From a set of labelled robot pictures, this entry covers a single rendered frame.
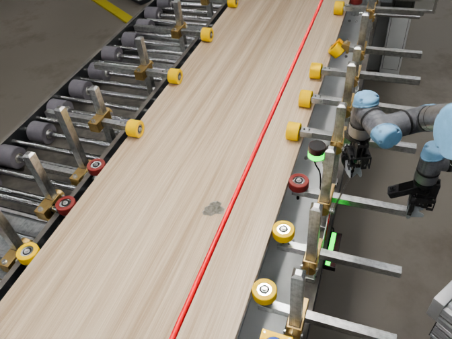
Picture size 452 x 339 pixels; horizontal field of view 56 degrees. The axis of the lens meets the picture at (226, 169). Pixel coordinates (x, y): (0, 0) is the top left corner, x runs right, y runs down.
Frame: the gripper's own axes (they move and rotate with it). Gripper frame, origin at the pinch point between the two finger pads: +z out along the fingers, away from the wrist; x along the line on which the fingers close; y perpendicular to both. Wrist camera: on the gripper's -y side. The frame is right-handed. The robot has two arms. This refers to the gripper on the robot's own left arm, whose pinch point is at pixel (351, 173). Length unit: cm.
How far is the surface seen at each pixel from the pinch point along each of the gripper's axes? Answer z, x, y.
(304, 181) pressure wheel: 10.4, -15.4, -7.3
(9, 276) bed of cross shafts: 17, -127, 25
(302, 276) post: -10, -25, 48
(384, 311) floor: 101, 28, 4
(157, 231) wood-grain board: 11, -72, 13
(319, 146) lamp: -12.9, -12.3, -1.0
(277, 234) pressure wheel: 10.2, -28.5, 17.9
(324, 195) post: 9.9, -9.1, 1.3
